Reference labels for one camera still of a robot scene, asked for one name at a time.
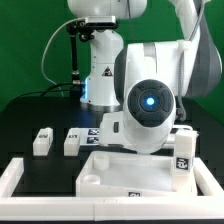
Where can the white U-shaped fence frame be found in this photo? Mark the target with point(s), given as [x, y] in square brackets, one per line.
[210, 205]

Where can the marker tag base plate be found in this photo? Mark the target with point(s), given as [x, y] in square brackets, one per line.
[89, 136]

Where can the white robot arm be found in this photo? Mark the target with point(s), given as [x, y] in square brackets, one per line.
[140, 86]

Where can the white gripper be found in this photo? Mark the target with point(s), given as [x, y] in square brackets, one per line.
[111, 131]

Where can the grey camera on stand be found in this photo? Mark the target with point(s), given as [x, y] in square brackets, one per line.
[101, 22]

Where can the white desk top panel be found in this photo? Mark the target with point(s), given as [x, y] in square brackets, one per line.
[110, 174]

